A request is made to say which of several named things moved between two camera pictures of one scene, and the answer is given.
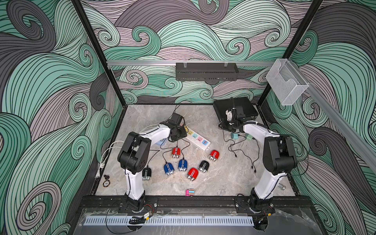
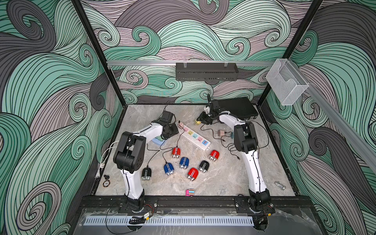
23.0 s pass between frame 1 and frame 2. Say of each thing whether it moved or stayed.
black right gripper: moved
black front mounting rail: stayed
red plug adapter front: stayed
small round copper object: stayed
